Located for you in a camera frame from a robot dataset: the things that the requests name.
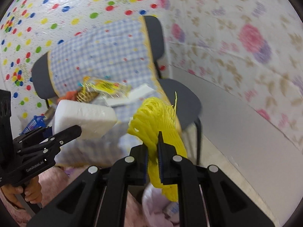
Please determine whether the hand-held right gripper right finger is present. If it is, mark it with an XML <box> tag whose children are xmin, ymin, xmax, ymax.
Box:
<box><xmin>158</xmin><ymin>131</ymin><xmax>276</xmax><ymax>227</ymax></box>

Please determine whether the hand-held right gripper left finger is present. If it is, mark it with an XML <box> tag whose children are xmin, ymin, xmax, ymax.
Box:
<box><xmin>27</xmin><ymin>145</ymin><xmax>149</xmax><ymax>227</ymax></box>

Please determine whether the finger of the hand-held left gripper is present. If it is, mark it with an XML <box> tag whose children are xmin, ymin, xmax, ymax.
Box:
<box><xmin>13</xmin><ymin>126</ymin><xmax>52</xmax><ymax>146</ymax></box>
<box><xmin>18</xmin><ymin>125</ymin><xmax>82</xmax><ymax>157</ymax></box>

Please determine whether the white foam block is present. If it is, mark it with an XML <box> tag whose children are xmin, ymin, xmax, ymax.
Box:
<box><xmin>52</xmin><ymin>100</ymin><xmax>118</xmax><ymax>140</ymax></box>

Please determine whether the white plastic bag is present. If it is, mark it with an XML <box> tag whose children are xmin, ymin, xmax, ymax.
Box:
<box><xmin>142</xmin><ymin>183</ymin><xmax>181</xmax><ymax>227</ymax></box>

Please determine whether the orange plush toy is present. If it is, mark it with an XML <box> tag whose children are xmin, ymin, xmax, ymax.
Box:
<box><xmin>58</xmin><ymin>90</ymin><xmax>80</xmax><ymax>102</ymax></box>

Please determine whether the woven bamboo basket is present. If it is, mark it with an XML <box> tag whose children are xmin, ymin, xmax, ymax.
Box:
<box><xmin>76</xmin><ymin>85</ymin><xmax>100</xmax><ymax>103</ymax></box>

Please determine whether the yellow foam fruit net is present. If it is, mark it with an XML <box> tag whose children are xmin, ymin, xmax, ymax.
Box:
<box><xmin>128</xmin><ymin>92</ymin><xmax>188</xmax><ymax>202</ymax></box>

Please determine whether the person's left hand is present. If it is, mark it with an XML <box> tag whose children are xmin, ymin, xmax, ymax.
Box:
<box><xmin>1</xmin><ymin>176</ymin><xmax>43</xmax><ymax>208</ymax></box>

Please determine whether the blue plastic basket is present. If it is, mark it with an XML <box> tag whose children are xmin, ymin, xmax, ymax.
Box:
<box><xmin>20</xmin><ymin>115</ymin><xmax>51</xmax><ymax>136</ymax></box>

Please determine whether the flat white foam piece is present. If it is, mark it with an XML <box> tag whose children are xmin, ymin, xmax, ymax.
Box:
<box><xmin>105</xmin><ymin>96</ymin><xmax>130</xmax><ymax>107</ymax></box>

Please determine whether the yellow snack wrapper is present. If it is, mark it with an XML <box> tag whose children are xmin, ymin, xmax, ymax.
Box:
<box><xmin>83</xmin><ymin>76</ymin><xmax>132</xmax><ymax>98</ymax></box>

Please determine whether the white flat box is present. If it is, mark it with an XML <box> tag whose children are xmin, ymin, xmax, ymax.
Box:
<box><xmin>128</xmin><ymin>84</ymin><xmax>155</xmax><ymax>104</ymax></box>

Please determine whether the blue checkered cloth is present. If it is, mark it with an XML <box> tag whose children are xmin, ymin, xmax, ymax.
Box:
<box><xmin>46</xmin><ymin>16</ymin><xmax>183</xmax><ymax>168</ymax></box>

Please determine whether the dark grey office chair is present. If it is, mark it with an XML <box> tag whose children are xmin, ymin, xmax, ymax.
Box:
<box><xmin>31</xmin><ymin>16</ymin><xmax>203</xmax><ymax>166</ymax></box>

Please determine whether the pink floral backdrop cloth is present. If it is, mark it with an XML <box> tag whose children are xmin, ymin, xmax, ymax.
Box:
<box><xmin>157</xmin><ymin>0</ymin><xmax>303</xmax><ymax>147</ymax></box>

